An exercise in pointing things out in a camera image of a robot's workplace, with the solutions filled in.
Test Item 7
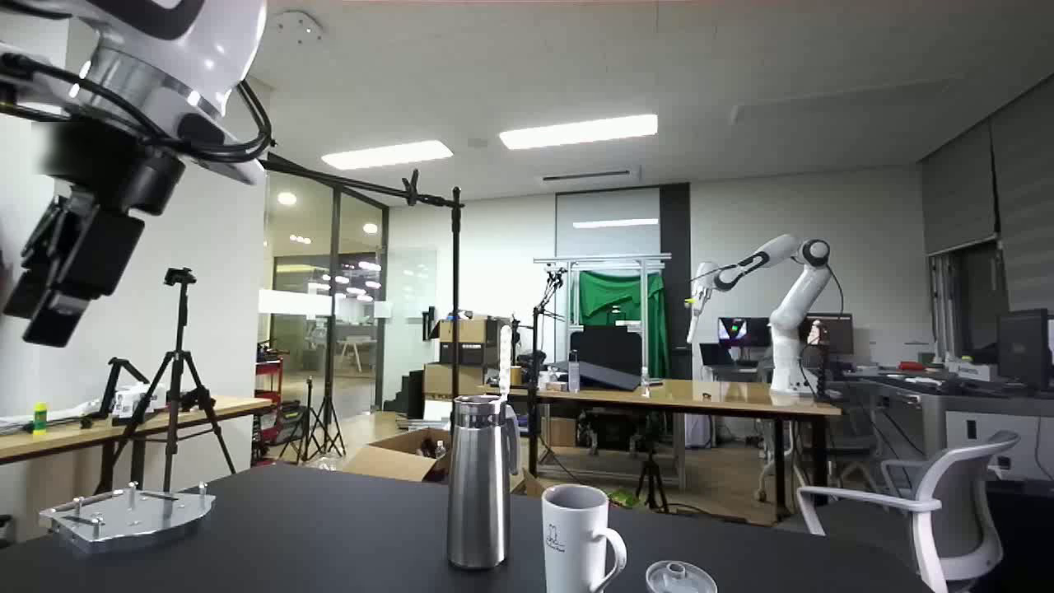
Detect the silver metal bottle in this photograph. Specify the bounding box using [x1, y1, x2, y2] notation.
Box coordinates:
[446, 397, 520, 575]

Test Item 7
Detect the long wooden table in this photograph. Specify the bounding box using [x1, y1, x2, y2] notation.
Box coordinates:
[482, 376, 843, 528]

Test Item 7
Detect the grey office desk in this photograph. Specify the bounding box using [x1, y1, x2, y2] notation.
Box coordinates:
[835, 365, 1054, 487]

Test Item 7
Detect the black camera tripod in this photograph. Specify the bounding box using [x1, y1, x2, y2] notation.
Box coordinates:
[96, 265, 241, 495]

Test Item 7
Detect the rectangular ceiling light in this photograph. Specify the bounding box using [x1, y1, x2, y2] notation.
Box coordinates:
[320, 137, 457, 175]
[494, 111, 661, 154]

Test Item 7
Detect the green cloth backdrop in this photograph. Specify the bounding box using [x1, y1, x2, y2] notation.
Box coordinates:
[578, 267, 673, 380]

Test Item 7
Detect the clear round lid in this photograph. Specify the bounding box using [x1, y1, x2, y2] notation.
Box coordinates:
[644, 558, 723, 593]

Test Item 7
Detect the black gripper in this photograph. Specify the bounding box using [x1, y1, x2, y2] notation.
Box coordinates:
[0, 111, 188, 350]

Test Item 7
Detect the black computer monitor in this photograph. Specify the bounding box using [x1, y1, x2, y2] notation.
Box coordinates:
[996, 308, 1054, 394]

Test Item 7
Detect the brown cardboard box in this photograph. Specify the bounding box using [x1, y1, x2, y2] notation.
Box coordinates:
[433, 312, 520, 350]
[423, 363, 498, 401]

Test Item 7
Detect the small black floor tripod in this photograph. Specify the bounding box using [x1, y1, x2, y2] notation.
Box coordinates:
[634, 442, 675, 514]

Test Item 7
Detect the wooden side bench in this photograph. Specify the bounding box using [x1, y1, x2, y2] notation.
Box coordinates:
[0, 394, 276, 469]

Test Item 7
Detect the white office chair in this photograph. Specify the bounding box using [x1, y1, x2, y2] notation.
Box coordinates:
[794, 439, 1023, 593]

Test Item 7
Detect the clear acrylic tray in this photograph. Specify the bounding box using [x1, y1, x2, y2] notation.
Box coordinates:
[36, 480, 220, 553]

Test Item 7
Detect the open cardboard box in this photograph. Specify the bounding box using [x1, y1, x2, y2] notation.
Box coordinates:
[344, 429, 456, 487]

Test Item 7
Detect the white ceramic mug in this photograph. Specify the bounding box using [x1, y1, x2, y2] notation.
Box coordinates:
[542, 480, 634, 593]

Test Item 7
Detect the small black stand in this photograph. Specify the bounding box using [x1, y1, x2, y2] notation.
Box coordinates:
[78, 357, 153, 432]

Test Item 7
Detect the round ceiling smoke detector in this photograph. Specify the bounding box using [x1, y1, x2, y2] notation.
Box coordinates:
[269, 7, 331, 50]

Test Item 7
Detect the thin black mic stand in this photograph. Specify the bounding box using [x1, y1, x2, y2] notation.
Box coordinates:
[524, 262, 574, 479]

